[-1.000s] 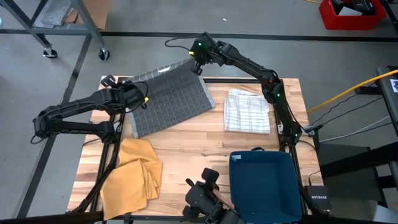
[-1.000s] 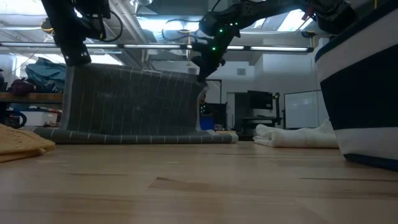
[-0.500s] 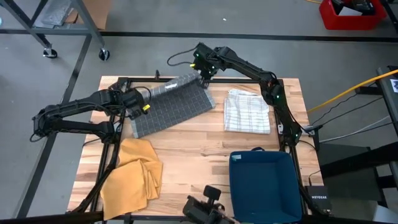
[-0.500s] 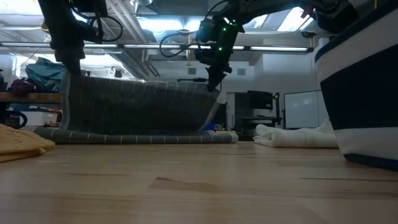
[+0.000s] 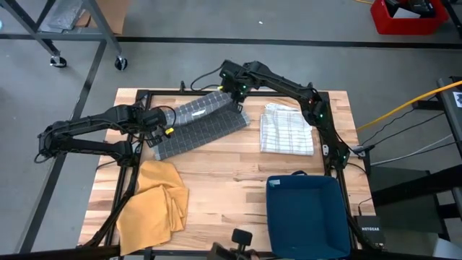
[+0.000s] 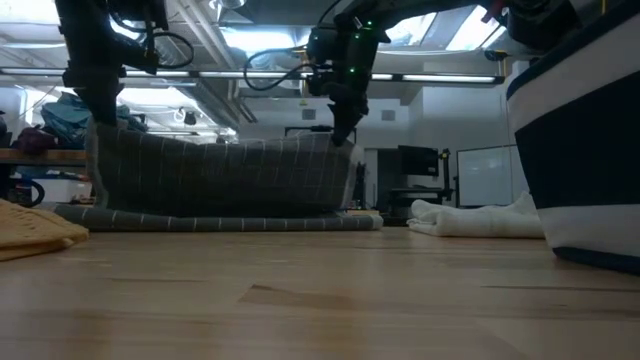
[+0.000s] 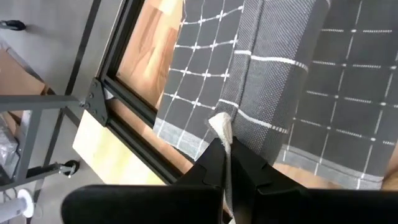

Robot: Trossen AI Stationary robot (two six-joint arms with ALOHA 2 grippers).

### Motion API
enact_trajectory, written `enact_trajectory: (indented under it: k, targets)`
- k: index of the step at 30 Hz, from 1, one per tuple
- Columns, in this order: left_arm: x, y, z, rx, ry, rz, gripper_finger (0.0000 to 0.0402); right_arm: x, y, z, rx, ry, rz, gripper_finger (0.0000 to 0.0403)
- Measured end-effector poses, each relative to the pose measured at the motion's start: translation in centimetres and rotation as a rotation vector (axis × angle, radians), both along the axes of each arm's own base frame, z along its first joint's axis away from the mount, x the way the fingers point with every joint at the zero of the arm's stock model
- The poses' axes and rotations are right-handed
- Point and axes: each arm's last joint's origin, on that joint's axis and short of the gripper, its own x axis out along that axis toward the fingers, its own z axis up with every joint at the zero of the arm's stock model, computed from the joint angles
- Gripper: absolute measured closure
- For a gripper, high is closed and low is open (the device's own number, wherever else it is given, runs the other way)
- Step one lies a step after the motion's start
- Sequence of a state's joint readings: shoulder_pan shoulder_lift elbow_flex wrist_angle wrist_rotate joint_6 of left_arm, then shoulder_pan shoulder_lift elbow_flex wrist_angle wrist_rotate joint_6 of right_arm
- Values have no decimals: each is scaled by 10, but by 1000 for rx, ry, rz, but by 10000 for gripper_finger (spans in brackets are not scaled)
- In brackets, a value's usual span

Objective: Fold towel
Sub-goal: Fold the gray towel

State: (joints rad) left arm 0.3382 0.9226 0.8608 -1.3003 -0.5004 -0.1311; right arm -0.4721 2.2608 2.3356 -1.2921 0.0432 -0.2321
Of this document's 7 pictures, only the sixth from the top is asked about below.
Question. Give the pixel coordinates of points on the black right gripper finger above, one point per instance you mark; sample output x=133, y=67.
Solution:
x=340, y=122
x=356, y=120

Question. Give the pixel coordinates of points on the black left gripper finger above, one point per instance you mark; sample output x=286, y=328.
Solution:
x=113, y=105
x=97, y=105

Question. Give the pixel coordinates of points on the grey checked towel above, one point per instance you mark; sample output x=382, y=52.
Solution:
x=225, y=180

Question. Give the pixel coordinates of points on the mustard yellow towel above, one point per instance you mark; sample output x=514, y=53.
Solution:
x=35, y=230

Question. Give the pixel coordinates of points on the white checked towel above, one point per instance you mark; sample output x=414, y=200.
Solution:
x=475, y=220

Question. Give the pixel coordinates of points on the teal bag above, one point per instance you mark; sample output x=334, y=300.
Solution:
x=65, y=120

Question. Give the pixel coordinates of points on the wooden workbench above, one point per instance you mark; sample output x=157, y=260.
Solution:
x=50, y=156

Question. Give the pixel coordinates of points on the maroon bag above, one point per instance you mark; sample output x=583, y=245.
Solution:
x=35, y=140

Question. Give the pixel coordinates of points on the black computer monitor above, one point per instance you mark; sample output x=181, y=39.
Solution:
x=417, y=160

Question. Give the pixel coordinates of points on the white storage box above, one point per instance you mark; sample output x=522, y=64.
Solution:
x=60, y=190

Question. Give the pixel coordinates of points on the ceiling light strip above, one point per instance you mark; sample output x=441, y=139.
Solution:
x=450, y=78

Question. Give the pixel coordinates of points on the whiteboard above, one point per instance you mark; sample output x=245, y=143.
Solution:
x=485, y=175

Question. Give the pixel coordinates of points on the blue fabric bin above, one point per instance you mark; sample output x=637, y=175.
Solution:
x=580, y=150

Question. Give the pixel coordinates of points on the wall vent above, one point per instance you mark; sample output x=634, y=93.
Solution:
x=388, y=115
x=309, y=114

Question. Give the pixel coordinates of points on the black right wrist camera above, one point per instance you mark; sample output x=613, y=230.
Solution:
x=322, y=50

